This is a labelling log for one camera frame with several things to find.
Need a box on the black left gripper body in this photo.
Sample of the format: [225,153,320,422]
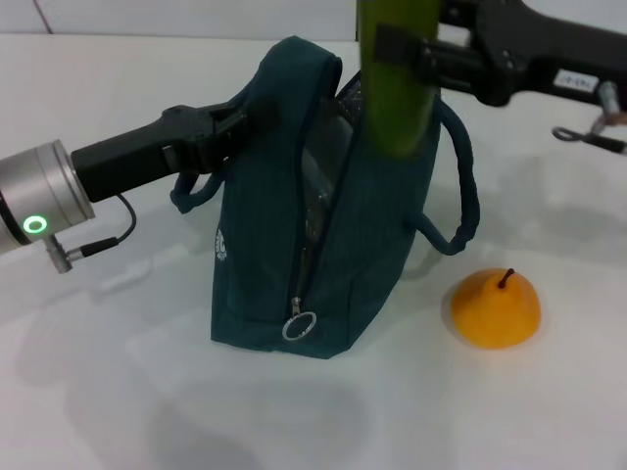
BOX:
[71,105,231,202]

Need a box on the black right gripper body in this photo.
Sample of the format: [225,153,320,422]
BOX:
[468,0,627,110]

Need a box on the green cucumber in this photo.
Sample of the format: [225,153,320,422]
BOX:
[356,0,441,163]

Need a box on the clear plastic lidded container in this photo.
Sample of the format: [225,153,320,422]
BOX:
[298,115,362,246]

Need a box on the dark teal fabric bag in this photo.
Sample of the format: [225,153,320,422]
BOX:
[169,34,477,361]

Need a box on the yellow orange pear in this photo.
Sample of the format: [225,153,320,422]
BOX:
[450,267,544,350]

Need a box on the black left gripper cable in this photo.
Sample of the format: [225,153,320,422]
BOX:
[44,193,138,275]

